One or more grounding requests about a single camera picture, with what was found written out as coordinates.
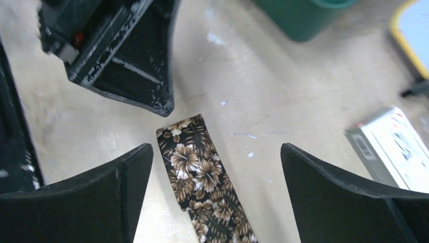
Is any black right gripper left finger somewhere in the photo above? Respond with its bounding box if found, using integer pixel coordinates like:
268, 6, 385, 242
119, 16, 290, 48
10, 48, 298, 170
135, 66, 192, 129
1, 143, 153, 242

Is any green compartment tray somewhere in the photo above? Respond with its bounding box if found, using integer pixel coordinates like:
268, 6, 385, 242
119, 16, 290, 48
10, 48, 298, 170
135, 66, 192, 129
255, 0, 356, 43

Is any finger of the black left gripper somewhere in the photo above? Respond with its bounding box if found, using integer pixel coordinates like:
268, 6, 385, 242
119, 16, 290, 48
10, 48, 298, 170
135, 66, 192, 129
1, 45, 45, 194

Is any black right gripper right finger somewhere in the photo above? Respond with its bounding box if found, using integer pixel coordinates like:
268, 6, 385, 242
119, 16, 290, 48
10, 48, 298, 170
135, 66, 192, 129
280, 143, 428, 242

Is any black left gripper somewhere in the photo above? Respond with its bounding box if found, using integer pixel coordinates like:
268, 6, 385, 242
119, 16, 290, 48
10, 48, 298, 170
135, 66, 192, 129
38, 1, 180, 117

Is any whiteboard with yellow frame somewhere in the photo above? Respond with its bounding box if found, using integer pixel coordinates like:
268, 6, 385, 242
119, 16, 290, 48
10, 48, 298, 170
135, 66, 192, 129
389, 0, 428, 98

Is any brown floral tie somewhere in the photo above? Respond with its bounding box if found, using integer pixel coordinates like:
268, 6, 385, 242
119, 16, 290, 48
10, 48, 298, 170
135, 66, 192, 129
156, 114, 258, 242

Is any small white cardboard box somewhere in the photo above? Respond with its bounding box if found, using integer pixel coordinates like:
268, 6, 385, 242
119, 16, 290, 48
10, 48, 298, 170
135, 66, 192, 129
344, 107, 428, 193

